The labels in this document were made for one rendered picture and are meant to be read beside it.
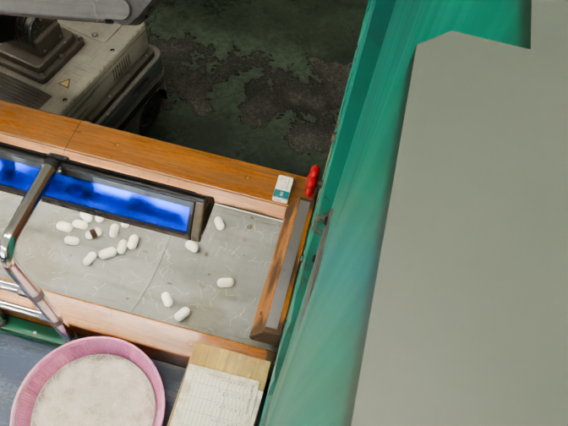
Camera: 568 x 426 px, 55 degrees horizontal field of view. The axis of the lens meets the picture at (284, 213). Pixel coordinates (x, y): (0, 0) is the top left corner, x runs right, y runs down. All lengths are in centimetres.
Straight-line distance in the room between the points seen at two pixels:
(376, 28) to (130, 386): 95
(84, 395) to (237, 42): 191
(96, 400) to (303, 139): 150
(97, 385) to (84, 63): 114
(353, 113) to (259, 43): 237
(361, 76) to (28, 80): 170
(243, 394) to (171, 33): 199
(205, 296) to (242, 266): 10
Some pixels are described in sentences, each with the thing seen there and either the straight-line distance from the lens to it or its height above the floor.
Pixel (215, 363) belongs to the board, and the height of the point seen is 78.
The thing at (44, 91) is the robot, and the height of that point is 48.
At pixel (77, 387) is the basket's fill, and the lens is 115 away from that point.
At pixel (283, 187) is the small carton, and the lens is 123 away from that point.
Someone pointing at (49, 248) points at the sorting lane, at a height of 74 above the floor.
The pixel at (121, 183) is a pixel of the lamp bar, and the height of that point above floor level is 111.
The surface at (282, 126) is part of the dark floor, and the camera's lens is 236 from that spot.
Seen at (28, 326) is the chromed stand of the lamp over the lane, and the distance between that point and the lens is 123.
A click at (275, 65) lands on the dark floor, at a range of 259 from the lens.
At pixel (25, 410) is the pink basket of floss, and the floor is 74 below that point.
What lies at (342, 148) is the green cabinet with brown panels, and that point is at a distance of 35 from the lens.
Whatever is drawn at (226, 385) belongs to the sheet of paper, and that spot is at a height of 78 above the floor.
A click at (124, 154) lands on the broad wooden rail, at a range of 132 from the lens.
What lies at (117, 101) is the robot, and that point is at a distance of 200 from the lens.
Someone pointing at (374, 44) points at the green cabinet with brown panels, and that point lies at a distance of 29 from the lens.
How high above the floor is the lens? 182
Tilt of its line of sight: 59 degrees down
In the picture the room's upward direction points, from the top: 10 degrees clockwise
